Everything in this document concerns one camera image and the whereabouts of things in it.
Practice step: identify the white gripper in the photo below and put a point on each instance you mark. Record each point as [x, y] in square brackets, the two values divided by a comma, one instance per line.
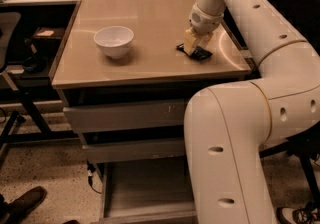
[202, 21]

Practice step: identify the dark blue rxbar wrapper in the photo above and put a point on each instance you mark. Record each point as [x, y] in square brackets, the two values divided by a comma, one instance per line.
[198, 54]

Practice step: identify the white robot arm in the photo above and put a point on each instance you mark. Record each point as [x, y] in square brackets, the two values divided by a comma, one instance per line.
[225, 124]

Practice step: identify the grey drawer cabinet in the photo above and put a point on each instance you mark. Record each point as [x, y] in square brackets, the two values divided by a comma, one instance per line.
[153, 70]

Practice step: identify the middle grey drawer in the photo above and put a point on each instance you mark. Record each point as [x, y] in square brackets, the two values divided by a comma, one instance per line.
[135, 150]

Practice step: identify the top grey drawer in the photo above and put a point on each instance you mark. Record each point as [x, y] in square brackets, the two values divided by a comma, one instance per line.
[125, 116]

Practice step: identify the bottom grey open drawer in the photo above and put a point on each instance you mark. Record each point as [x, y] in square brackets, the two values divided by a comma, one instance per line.
[151, 191]

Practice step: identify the white ceramic bowl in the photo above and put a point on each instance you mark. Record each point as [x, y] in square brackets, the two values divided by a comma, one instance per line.
[115, 41]

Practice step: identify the black office chair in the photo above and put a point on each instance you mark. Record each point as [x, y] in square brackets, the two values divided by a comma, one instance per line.
[306, 147]

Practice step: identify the black box under desk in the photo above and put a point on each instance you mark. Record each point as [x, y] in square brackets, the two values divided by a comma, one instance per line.
[45, 43]

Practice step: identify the white sneaker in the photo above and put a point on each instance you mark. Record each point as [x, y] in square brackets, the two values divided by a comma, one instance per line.
[306, 215]

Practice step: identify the brown shoe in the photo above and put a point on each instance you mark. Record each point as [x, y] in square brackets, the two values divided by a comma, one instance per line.
[15, 211]

